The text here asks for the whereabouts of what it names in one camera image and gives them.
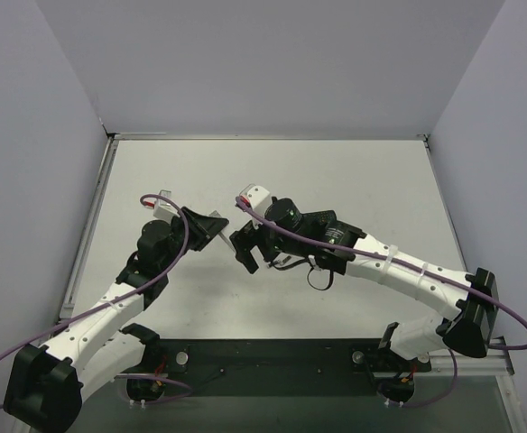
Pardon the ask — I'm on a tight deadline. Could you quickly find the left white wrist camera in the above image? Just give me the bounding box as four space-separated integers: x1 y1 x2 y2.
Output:
153 199 178 224

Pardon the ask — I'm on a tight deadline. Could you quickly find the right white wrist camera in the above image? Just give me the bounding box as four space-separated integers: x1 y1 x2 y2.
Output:
239 184 272 217

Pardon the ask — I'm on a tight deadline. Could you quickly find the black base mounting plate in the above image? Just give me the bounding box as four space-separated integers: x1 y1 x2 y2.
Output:
128 338 431 397

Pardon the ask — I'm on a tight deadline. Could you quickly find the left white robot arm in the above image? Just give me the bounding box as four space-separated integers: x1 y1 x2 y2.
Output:
3 207 229 432

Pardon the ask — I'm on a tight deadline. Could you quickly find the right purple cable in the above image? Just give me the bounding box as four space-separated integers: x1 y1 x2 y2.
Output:
235 196 527 410

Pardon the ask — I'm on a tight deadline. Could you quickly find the black tv remote control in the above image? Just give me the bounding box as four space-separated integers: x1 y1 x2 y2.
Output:
303 210 337 232

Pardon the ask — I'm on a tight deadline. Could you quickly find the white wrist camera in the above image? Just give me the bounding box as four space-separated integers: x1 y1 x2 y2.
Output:
153 199 178 224
239 184 272 217

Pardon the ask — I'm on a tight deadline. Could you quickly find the aluminium front rail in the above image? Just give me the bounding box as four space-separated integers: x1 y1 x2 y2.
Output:
28 338 515 379

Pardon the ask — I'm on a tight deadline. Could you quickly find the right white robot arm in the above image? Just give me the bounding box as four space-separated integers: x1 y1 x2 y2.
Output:
231 196 498 360

